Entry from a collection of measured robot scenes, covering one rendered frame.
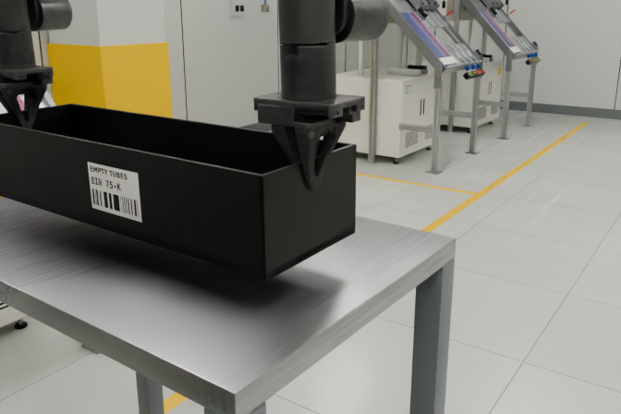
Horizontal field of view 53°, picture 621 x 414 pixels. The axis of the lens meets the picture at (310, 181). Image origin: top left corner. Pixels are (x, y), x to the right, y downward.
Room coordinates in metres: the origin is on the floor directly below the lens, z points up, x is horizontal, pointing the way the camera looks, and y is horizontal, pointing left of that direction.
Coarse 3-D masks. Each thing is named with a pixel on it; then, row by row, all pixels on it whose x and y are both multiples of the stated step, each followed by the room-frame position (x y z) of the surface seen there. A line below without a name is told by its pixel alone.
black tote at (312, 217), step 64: (0, 128) 0.86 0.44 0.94; (64, 128) 1.03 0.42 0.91; (128, 128) 0.95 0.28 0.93; (192, 128) 0.87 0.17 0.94; (0, 192) 0.88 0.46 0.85; (64, 192) 0.78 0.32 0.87; (128, 192) 0.70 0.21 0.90; (192, 192) 0.63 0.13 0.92; (256, 192) 0.58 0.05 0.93; (320, 192) 0.65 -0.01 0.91; (192, 256) 0.64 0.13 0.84; (256, 256) 0.58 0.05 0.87
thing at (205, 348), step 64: (0, 256) 0.74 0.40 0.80; (64, 256) 0.74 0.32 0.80; (128, 256) 0.74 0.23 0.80; (320, 256) 0.74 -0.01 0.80; (384, 256) 0.74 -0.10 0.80; (448, 256) 0.79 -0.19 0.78; (64, 320) 0.59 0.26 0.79; (128, 320) 0.57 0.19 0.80; (192, 320) 0.57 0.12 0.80; (256, 320) 0.57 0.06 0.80; (320, 320) 0.57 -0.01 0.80; (448, 320) 0.80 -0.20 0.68; (192, 384) 0.48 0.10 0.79; (256, 384) 0.47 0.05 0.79
